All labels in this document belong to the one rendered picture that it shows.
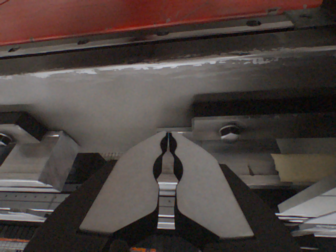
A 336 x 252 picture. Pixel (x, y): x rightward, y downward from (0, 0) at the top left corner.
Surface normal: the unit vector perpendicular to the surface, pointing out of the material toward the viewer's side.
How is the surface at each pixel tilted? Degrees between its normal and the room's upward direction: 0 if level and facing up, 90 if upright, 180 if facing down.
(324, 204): 0
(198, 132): 0
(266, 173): 90
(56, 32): 90
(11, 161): 90
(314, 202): 0
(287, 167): 90
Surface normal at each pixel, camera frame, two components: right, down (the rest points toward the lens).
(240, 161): -0.13, -0.61
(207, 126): -0.06, 0.80
